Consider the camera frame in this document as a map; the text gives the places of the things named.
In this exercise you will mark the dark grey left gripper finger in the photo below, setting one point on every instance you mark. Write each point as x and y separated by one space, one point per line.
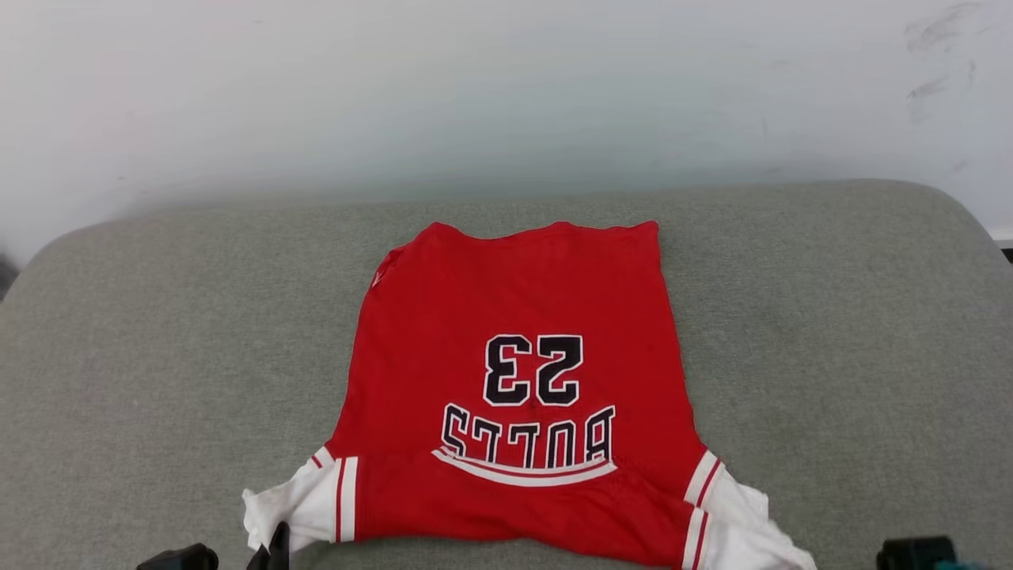
263 559
282 548

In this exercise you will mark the red white basketball jersey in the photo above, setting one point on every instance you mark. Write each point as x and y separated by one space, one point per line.
514 317

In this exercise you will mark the white baseboard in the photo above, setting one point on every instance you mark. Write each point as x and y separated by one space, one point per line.
1003 234

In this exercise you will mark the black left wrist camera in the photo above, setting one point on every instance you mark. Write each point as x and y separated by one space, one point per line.
178 558

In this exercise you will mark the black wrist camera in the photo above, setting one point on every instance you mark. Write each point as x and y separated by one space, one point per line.
916 556
178 558

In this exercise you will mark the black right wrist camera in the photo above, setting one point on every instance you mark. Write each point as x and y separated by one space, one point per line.
916 556

